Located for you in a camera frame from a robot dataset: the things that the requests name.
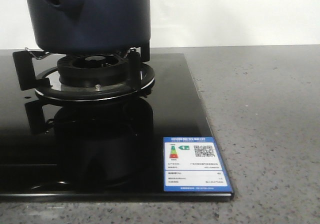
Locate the black right burner pot support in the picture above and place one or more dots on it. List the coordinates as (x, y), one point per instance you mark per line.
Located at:
(88, 78)

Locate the dark blue pot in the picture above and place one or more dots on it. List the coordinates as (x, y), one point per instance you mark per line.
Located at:
(90, 26)

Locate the blue energy label sticker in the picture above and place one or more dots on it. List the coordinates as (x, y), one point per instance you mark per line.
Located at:
(194, 165)

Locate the black glass gas stove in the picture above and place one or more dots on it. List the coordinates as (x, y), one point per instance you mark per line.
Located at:
(106, 152)

